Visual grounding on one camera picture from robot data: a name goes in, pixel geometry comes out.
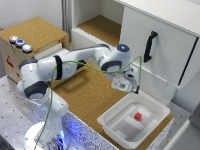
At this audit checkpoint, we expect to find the black door handle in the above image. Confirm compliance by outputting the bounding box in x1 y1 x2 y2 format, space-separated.
143 30 159 64

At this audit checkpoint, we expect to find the pink block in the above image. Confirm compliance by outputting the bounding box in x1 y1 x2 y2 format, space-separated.
134 112 143 121

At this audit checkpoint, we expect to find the green cable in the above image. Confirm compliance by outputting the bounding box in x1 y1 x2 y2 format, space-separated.
33 55 143 150

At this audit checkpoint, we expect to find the green button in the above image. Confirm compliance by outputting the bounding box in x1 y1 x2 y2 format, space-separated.
21 43 34 54

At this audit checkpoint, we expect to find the wooden drawer box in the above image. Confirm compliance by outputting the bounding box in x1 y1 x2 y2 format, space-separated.
0 16 70 84

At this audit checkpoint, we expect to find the white plastic box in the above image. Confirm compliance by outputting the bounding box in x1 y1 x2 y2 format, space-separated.
96 91 171 150

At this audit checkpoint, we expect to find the white cabinet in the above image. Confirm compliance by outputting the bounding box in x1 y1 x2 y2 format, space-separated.
61 0 200 104

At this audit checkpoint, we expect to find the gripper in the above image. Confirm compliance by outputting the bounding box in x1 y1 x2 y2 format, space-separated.
111 73 140 95

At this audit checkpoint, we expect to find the red button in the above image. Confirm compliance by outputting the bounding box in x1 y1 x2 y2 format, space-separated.
8 34 19 44

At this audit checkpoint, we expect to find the white sliding door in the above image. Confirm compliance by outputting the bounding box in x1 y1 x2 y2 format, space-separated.
118 5 199 87

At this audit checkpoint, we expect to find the blue button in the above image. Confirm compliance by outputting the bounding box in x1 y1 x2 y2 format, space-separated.
15 38 26 48

